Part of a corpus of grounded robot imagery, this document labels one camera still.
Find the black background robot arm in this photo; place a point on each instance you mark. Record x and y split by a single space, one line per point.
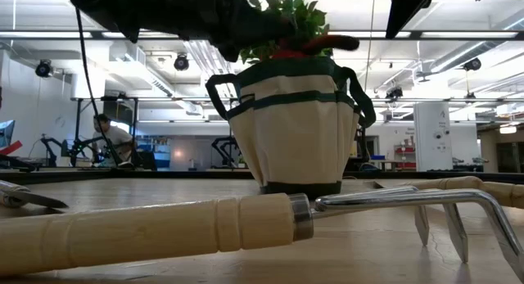
221 144
49 142

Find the black metal frame stand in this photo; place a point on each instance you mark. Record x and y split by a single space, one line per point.
78 124

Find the black overhead light beam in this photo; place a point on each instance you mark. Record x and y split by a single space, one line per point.
450 35

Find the narrow metal garden trowel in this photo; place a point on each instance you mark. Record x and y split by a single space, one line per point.
24 196

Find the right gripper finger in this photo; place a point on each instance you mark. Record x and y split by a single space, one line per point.
405 5

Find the computer monitor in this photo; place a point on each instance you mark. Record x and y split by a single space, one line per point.
6 134

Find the person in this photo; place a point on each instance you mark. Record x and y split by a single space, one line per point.
112 136

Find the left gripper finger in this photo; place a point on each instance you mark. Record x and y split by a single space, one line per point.
230 51
262 28

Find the red shelf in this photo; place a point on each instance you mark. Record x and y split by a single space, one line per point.
405 150

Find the red and black bar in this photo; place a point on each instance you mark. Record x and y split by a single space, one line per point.
10 148

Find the potted green artificial plant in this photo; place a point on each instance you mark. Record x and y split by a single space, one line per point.
305 14

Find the red gardening glove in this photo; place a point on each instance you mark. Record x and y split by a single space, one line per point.
327 42

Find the blue storage bins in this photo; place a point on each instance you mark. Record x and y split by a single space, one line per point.
161 156

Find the white pillar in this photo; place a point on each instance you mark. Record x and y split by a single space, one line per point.
432 132

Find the black ceiling camera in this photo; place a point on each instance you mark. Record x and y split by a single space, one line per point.
472 64
181 62
44 68
394 92

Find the beige green gardening bag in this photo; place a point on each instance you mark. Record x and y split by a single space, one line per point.
294 141

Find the black table frame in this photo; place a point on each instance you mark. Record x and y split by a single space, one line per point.
196 174

